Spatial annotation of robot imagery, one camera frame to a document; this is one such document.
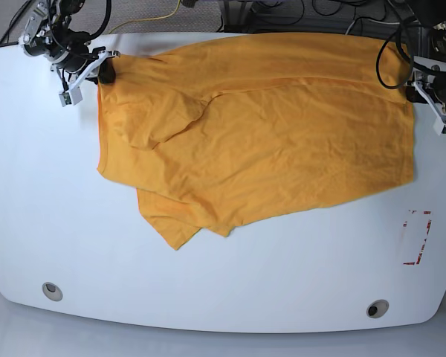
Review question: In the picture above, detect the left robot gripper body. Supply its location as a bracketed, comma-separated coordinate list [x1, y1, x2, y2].
[407, 56, 446, 123]

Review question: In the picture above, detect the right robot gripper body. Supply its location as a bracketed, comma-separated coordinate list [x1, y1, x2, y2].
[19, 25, 120, 91]

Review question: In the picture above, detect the orange yellow t-shirt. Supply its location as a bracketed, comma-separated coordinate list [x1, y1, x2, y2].
[97, 33, 415, 249]

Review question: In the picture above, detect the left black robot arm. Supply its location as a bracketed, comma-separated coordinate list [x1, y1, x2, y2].
[406, 1, 446, 135]

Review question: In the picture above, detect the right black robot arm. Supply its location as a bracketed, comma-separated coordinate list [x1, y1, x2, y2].
[19, 1, 120, 104]

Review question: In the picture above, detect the red tape rectangle marking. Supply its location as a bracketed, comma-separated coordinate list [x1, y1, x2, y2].
[398, 210, 433, 266]

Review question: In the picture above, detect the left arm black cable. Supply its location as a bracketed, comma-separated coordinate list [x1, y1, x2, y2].
[375, 0, 443, 91]

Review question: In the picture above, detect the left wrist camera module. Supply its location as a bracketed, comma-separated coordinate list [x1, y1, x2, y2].
[433, 118, 446, 136]

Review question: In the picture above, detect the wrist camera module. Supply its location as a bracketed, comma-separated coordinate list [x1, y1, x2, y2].
[59, 87, 83, 107]
[433, 118, 446, 136]

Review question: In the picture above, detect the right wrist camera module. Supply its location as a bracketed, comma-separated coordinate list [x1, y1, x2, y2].
[59, 87, 83, 107]

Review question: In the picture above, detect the black cable on floor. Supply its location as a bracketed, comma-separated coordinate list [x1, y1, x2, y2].
[0, 0, 34, 44]

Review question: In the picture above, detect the white cable on floor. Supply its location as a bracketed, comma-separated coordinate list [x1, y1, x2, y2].
[345, 15, 406, 36]

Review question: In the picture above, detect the yellow cable on floor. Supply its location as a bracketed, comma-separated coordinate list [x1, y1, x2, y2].
[109, 0, 181, 34]

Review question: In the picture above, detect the right table cable grommet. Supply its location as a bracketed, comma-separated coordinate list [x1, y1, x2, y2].
[366, 300, 390, 319]

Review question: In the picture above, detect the table cable grommet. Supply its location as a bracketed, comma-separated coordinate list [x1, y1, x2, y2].
[42, 283, 63, 302]
[366, 300, 390, 319]

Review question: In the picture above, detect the left table cable grommet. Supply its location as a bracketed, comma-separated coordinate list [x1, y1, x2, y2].
[42, 283, 63, 302]

